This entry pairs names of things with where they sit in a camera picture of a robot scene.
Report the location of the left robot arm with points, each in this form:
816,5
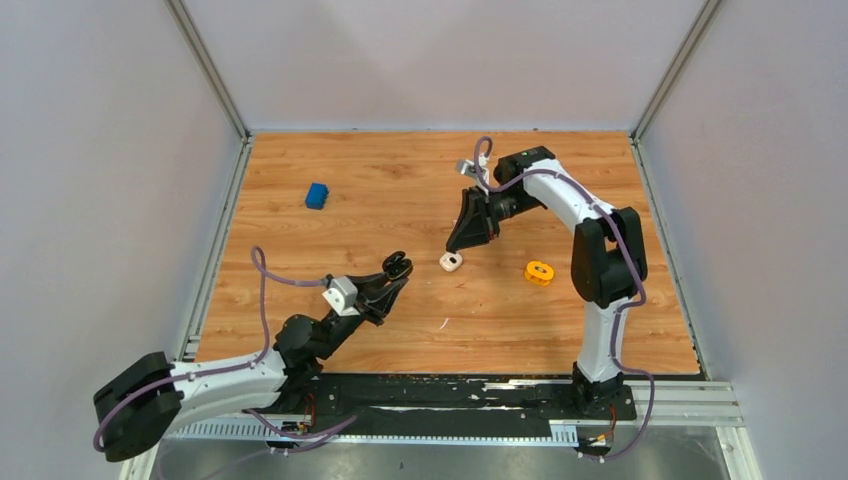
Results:
155,396

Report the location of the white earbud charging case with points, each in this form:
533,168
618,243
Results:
450,262

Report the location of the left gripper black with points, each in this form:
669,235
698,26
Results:
375,297

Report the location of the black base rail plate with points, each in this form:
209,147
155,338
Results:
448,406

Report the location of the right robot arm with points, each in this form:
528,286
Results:
608,261

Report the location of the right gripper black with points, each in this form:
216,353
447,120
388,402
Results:
476,223

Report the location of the blue toy block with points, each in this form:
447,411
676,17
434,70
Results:
316,196

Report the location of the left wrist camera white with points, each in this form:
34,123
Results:
341,295

